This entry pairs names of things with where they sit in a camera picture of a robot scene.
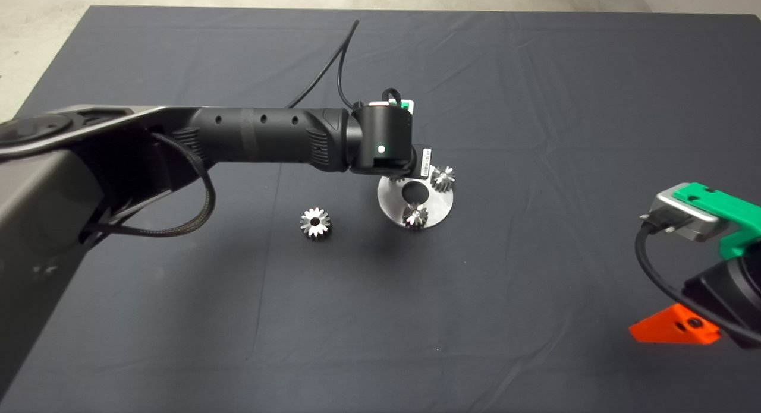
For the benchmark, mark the silver camera box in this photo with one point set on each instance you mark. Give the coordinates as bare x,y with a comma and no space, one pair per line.
686,220
380,104

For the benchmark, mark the right green camera mount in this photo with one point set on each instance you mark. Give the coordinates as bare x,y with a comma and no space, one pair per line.
728,208

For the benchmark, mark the left green camera mount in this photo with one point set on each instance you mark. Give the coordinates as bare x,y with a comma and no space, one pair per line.
408,106

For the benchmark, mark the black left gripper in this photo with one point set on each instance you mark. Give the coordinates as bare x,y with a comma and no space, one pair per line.
421,163

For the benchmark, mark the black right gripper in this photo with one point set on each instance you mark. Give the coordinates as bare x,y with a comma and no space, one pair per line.
740,294

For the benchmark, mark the dark grey table cloth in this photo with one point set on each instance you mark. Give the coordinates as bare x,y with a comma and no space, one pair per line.
380,341

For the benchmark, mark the left silver camera box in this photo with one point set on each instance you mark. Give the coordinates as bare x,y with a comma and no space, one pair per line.
380,104

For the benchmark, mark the large steel gear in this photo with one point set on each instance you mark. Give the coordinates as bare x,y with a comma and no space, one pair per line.
324,224

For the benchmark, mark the round metal plate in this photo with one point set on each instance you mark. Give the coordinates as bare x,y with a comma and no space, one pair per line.
440,208

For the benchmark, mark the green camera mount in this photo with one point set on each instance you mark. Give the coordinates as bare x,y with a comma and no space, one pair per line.
728,208
408,106

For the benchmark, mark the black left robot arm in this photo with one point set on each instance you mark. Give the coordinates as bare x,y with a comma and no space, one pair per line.
267,136

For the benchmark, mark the right silver camera box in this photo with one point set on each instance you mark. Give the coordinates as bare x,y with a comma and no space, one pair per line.
686,220

